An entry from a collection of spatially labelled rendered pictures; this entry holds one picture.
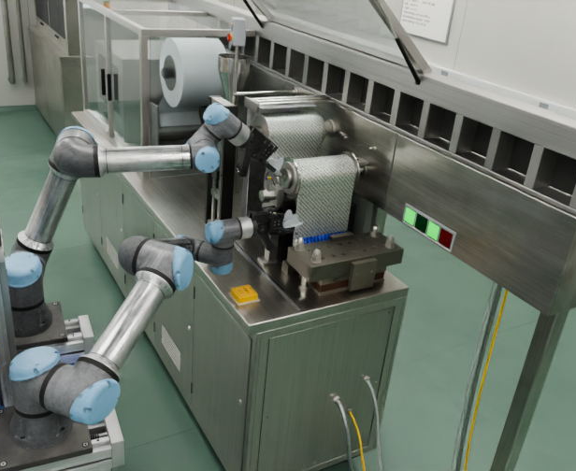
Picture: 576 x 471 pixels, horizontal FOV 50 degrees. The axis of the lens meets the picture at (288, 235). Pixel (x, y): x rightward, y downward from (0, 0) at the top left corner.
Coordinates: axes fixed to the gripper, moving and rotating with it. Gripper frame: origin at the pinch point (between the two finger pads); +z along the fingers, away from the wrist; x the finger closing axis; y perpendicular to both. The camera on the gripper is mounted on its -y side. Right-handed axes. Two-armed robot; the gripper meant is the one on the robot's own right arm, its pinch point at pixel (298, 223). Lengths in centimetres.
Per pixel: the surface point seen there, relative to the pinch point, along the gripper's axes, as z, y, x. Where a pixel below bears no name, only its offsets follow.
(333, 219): 14.7, 0.0, -0.3
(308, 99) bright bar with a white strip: 20, 36, 33
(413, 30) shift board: 262, 28, 256
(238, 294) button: -28.4, -16.7, -11.5
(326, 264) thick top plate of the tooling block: 0.2, -6.1, -19.6
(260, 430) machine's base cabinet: -23, -67, -25
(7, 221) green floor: -72, -109, 269
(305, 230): 2.9, -2.8, -0.3
